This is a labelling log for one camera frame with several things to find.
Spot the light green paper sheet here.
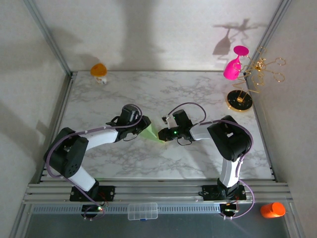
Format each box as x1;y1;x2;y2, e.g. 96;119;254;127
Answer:
140;123;165;145

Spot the white cup with orange lid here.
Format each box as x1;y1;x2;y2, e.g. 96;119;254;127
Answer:
90;63;108;85

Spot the clear plastic compartment box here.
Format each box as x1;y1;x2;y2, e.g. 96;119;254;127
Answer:
127;202;159;221

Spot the pink wine glass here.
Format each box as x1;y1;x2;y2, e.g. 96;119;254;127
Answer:
223;45;250;81

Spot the black controller board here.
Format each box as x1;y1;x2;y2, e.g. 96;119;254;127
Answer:
219;202;240;219
81;204;106;220

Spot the orange plastic cup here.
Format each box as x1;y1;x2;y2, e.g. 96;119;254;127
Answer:
260;202;286;219

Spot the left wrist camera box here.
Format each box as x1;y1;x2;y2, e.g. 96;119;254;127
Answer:
120;105;140;123

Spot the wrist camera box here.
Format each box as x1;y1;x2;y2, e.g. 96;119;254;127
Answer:
162;110;193;127
120;105;140;123

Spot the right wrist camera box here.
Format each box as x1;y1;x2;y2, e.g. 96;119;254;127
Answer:
162;110;193;127

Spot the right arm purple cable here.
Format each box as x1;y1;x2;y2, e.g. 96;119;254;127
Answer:
167;103;255;220

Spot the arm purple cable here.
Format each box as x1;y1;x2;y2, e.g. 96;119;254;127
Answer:
45;104;144;220
167;103;255;220

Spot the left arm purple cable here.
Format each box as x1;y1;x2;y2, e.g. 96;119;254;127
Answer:
45;104;144;220

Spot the aluminium frame rail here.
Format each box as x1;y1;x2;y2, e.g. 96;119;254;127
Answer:
22;181;295;205

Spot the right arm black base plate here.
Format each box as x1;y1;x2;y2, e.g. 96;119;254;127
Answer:
202;184;247;201

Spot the slotted grey cable duct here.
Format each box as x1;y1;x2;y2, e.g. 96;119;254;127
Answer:
31;204;223;215

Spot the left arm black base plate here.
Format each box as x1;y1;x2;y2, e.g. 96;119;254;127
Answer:
69;185;116;202

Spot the gold wire glass rack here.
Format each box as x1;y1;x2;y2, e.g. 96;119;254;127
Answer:
225;46;287;114

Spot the aluminium frame post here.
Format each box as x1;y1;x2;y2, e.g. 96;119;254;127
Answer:
244;0;293;78
23;0;78;80

